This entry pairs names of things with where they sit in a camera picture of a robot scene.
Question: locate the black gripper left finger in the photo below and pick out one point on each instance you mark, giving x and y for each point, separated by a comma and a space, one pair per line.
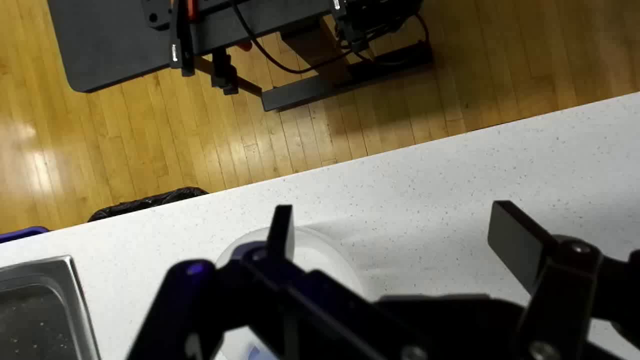
280, 231

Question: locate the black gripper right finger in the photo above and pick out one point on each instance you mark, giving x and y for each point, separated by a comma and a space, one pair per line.
517, 241

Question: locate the clear plastic bowl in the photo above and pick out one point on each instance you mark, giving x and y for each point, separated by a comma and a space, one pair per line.
327, 257

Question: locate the black bumpy object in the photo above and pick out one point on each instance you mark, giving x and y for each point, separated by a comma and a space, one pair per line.
147, 203

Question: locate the blue flat object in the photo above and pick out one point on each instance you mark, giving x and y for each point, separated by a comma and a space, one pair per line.
23, 233

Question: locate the stainless steel double sink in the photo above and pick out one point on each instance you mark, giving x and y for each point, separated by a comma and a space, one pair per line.
36, 313

